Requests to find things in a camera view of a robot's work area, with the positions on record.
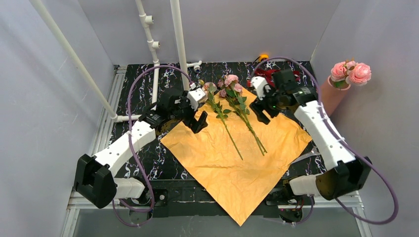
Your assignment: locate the orange wrapping paper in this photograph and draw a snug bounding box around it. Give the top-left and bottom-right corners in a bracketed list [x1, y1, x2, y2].
[161, 104, 311, 225]

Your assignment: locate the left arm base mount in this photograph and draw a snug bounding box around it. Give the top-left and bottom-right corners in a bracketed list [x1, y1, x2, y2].
[120, 188, 168, 224]

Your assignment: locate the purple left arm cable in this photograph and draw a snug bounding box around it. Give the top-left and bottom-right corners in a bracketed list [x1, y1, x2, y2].
[112, 65, 197, 228]

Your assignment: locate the dark red ribbon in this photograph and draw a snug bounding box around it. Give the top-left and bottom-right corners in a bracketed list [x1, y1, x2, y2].
[254, 69, 300, 87]

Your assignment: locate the yellow round button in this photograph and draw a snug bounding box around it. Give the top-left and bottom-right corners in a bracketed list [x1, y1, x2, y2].
[255, 54, 269, 62]

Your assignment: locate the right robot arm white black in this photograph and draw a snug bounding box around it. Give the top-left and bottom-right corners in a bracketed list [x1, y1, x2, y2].
[250, 70, 371, 200]

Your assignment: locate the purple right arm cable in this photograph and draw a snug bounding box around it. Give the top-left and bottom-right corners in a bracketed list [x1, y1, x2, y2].
[250, 57, 399, 226]

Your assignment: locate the pink cylindrical vase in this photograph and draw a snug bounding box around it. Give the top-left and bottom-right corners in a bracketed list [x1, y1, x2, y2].
[320, 76, 351, 117]

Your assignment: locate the white PVC pipe frame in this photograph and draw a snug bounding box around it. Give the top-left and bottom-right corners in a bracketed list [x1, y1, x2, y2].
[30, 0, 203, 123]

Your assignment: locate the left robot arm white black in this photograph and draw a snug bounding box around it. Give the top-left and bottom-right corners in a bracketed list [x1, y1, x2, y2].
[74, 88, 208, 208]

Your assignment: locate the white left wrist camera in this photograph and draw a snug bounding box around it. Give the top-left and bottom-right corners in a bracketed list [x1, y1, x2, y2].
[187, 83, 208, 111]

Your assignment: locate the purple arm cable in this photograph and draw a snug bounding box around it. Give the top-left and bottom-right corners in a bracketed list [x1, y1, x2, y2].
[112, 65, 197, 228]
[250, 57, 399, 226]

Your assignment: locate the silver wrench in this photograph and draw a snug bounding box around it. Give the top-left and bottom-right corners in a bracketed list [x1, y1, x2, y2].
[291, 147, 321, 164]

